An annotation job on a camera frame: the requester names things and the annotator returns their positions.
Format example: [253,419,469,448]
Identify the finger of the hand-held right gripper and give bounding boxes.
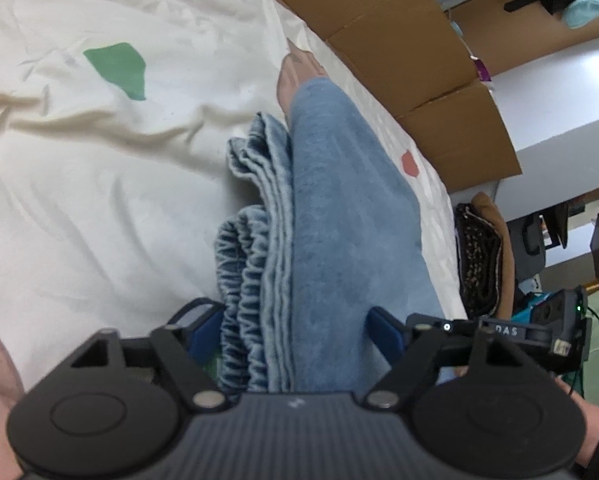
[406,312,483,339]

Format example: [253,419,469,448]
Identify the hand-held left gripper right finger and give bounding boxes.
[363,306,529,411]

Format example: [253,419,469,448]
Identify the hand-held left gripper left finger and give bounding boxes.
[72,297,233,413]

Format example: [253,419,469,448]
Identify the blue denim jeans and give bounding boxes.
[213,77,461,395]

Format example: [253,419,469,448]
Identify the person's right hand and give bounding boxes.
[552,375,599,468]

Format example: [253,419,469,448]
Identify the leopard print cloth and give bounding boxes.
[453,202,503,315]

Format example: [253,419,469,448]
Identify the black office chair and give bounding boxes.
[508,202,571,283]

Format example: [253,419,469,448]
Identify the brown folded garment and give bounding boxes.
[472,191,519,311]

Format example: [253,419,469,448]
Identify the bear print blanket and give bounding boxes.
[0,0,469,480]

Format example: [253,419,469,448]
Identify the printed plastic bag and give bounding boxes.
[470,54,494,85]

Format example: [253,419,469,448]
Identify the flat brown cardboard sheet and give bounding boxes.
[219,0,523,194]

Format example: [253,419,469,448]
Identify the upright cardboard box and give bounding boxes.
[448,0,599,77]

